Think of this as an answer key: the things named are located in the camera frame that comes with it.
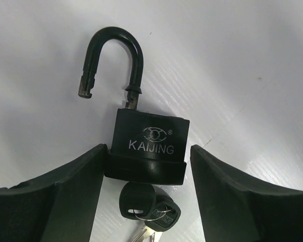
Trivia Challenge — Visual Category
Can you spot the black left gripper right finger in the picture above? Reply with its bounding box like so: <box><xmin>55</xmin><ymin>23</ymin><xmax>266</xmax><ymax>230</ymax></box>
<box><xmin>190</xmin><ymin>145</ymin><xmax>303</xmax><ymax>241</ymax></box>

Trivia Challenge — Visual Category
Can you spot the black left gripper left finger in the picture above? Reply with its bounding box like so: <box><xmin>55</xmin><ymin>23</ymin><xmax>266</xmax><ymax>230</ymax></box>
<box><xmin>0</xmin><ymin>144</ymin><xmax>107</xmax><ymax>241</ymax></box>

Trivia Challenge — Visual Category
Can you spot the black-headed key bunch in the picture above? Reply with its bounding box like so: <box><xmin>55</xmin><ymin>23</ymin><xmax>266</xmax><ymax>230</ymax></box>
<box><xmin>119</xmin><ymin>182</ymin><xmax>181</xmax><ymax>241</ymax></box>

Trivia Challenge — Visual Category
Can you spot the black Kaijing padlock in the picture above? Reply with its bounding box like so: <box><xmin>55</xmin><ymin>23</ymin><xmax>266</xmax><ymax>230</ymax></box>
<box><xmin>78</xmin><ymin>27</ymin><xmax>190</xmax><ymax>186</ymax></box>

